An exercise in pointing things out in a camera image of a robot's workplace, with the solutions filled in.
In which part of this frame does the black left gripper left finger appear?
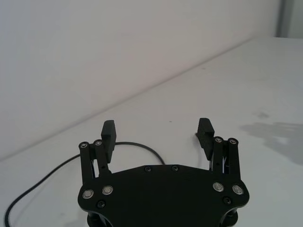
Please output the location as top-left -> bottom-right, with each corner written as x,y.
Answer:
79,120 -> 117,186

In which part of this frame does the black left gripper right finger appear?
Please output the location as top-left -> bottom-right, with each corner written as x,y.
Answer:
196,118 -> 242,181

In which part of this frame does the white table cloth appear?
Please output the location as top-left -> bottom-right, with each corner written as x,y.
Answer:
0,36 -> 303,227

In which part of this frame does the thin black cable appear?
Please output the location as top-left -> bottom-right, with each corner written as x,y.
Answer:
0,132 -> 211,227

